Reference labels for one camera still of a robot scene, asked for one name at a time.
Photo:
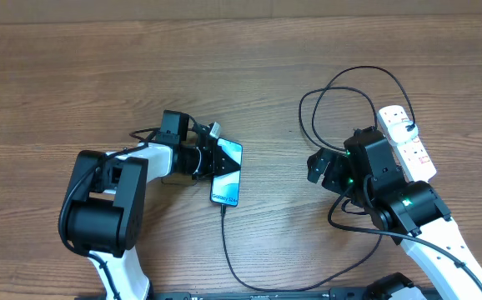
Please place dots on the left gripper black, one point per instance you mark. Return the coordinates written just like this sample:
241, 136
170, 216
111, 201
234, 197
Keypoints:
216, 156

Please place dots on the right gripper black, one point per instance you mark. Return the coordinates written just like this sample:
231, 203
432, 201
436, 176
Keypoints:
336, 166

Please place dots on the blue Galaxy smartphone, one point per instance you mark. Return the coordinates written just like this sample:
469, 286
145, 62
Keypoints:
225, 189

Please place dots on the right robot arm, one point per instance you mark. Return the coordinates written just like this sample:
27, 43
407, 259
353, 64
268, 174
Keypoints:
412, 213

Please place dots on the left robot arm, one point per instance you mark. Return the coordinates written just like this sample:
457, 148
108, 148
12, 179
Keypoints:
102, 211

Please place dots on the white charger adapter plug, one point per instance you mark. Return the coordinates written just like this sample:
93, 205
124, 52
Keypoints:
400, 133

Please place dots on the white power strip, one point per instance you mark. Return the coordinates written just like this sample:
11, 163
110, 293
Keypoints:
412, 155

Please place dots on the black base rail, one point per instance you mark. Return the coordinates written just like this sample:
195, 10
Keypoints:
395, 286

